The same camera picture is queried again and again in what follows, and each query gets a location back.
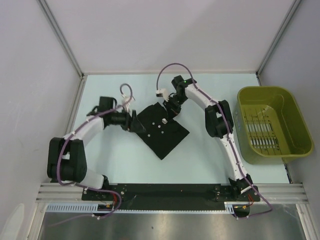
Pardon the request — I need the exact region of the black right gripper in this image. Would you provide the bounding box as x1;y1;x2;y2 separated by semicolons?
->
163;94;188;121

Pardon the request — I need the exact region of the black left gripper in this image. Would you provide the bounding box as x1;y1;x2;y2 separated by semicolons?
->
109;108;146;133

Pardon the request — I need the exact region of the black long sleeve shirt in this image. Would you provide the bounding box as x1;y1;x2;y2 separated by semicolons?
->
137;102;190;160

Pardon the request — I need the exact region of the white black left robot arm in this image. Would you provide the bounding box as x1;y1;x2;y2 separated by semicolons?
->
47;94;145;200

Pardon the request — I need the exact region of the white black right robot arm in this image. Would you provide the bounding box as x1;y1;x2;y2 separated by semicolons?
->
156;75;258;201

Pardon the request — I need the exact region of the olive green plastic tub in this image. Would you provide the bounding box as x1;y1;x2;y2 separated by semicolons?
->
233;86;314;165

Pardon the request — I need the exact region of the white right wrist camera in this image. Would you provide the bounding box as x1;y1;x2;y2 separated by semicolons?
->
155;88;170;102

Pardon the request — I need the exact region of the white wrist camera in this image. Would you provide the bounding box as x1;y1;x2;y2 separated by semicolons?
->
155;88;170;102
121;94;133;113

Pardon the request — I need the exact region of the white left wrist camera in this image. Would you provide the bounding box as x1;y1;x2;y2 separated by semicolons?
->
121;94;133;113

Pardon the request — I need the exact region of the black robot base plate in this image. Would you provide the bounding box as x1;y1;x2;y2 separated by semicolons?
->
81;182;261;218

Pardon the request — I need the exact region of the aluminium frame rail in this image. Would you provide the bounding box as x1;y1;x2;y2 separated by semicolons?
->
36;183;309;205

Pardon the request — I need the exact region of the slotted grey cable duct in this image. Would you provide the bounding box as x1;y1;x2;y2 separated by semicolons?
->
46;202;236;214

